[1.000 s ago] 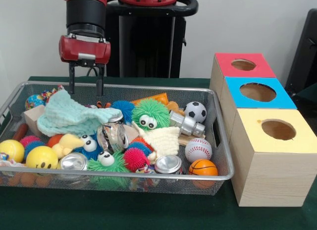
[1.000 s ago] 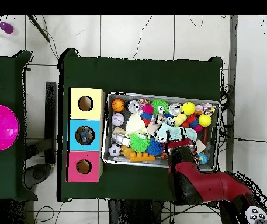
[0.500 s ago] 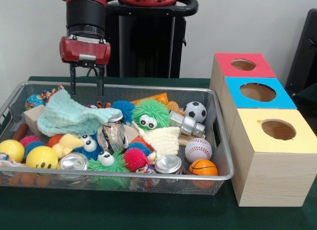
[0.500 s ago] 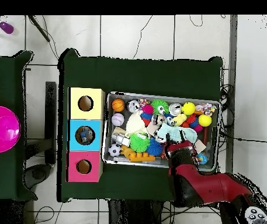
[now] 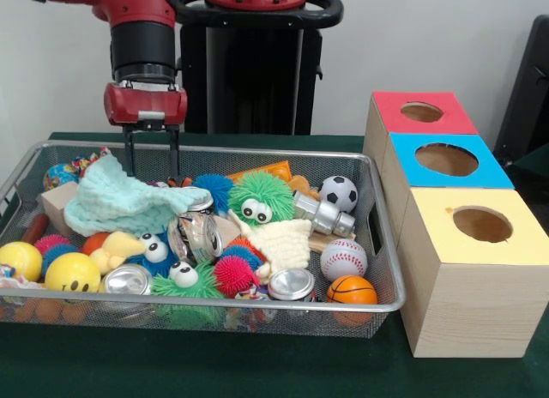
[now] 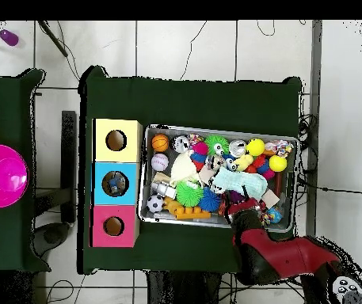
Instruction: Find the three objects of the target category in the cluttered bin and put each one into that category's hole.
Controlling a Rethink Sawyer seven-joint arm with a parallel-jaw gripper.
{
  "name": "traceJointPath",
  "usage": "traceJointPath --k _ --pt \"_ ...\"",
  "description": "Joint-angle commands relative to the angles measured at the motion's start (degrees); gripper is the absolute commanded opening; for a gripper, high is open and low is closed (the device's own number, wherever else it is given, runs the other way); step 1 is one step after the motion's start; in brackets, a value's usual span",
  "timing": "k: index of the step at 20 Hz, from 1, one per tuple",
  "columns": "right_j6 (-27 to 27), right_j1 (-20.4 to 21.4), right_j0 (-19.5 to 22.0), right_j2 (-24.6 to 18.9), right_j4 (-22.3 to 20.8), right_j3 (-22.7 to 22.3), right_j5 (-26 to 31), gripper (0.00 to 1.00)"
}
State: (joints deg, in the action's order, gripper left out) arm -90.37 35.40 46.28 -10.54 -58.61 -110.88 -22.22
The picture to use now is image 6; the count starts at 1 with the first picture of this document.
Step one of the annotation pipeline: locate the light blue cloth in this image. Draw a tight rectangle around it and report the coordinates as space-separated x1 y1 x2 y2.
211 166 269 197

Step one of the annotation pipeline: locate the multicolour knotted rope toy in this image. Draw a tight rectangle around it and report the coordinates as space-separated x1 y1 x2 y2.
264 139 295 158

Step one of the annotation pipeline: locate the silver plastic toy truck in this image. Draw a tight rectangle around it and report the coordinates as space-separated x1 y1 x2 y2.
151 181 177 200

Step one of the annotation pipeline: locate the shallow metal mesh bin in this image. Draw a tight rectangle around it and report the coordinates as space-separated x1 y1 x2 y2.
137 124 300 234

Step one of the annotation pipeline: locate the wooden box with three holes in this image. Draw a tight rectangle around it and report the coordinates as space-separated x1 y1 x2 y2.
91 118 144 249

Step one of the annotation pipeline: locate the blue fuzzy eyed ball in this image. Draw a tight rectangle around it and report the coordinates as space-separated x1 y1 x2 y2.
223 154 238 172

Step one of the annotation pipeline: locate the large green fuzzy eyed ball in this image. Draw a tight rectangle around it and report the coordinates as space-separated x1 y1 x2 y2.
175 180 205 209

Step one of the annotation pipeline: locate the yellow smiley ball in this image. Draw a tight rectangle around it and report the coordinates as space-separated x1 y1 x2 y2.
246 138 266 157

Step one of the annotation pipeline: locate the small green fuzzy eyed ball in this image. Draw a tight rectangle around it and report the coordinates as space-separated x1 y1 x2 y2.
204 135 230 156

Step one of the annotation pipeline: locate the black and white soccer ball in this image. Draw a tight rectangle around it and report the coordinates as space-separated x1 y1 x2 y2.
147 194 165 214

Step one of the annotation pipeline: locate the white toy baseball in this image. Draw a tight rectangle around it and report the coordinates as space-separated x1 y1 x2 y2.
151 153 170 172

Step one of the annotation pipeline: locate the orange toy basketball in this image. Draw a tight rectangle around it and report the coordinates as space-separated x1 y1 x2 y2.
151 134 171 153

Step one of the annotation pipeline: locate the dark green tablecloth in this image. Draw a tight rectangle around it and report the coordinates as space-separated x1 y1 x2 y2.
77 65 303 275
0 68 51 274

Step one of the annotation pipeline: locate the pink plastic object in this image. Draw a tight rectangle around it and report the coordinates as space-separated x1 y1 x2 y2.
0 143 29 208

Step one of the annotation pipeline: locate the black rod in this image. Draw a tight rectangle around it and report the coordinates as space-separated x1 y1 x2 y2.
37 20 70 58

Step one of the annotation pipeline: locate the purple bottle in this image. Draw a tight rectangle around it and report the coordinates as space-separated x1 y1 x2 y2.
0 28 20 48

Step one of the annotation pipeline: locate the black power cable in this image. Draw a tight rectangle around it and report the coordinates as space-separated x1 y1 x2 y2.
297 179 362 195

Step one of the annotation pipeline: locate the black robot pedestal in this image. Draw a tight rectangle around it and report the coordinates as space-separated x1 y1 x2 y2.
145 270 223 304

